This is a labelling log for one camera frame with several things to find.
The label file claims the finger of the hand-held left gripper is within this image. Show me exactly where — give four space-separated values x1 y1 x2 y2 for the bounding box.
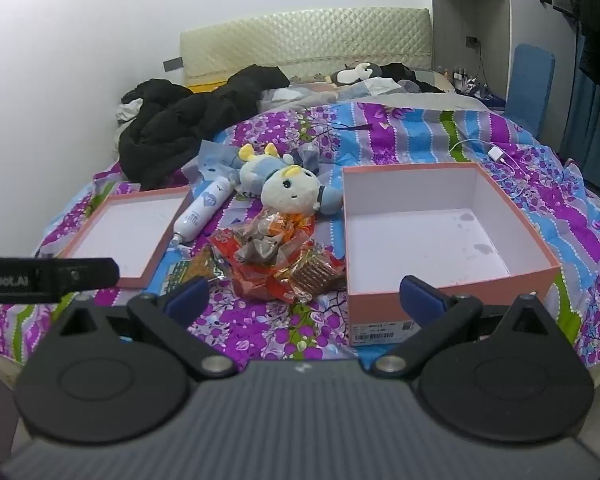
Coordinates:
36 257 121 304

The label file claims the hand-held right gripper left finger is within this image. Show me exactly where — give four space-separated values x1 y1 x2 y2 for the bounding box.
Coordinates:
55 276 237 380

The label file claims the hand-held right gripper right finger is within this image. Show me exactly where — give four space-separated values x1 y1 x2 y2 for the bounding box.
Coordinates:
371 275 556 378

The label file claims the green snack packet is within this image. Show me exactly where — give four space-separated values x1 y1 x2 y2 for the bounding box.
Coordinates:
162 250 226 296

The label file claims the red snack packet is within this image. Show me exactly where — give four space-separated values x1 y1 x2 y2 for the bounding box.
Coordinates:
212 230 291 302

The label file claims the pink cardboard box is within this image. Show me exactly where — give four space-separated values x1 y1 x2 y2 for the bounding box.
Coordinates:
341 161 562 347

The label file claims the clear cracker packet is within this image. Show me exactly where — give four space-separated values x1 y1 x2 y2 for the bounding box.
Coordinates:
277 247 348 304

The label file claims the orange snack packet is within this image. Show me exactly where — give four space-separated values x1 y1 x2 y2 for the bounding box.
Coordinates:
265 210 315 248

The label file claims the pink box lid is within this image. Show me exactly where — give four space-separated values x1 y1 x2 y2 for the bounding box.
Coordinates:
55 185 193 290

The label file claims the white spray bottle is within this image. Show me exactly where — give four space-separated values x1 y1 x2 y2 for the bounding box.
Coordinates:
169 176 233 248

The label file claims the white and blue plush toy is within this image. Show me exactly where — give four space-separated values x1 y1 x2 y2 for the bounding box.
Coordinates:
237 142 346 217

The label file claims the black jacket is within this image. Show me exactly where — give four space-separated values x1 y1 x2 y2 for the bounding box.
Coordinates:
117 65 291 181

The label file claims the purple floral blanket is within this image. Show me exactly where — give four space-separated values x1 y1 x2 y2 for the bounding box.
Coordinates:
0 100 600 367

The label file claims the white cloth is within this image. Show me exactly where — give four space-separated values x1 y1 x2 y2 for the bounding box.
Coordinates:
113 99 146 147

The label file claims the pale clothes pile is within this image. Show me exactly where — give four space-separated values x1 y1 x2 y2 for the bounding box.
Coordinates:
257 77 421 111

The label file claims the group of small bottles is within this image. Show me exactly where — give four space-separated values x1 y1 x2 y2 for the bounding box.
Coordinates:
444 65 481 87

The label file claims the black clothing pile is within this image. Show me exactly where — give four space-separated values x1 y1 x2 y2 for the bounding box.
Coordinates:
380 62 446 93

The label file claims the grey penguin plush toy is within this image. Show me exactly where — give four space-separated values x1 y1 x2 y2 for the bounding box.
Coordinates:
325 62 383 86

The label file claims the blue curtain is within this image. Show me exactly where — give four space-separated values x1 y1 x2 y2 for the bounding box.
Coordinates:
555 60 600 191

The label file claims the cream quilted headboard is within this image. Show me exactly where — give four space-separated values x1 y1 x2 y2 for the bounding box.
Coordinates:
180 7 433 86

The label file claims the white charger with cable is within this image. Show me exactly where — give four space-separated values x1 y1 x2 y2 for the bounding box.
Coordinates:
449 137 531 201

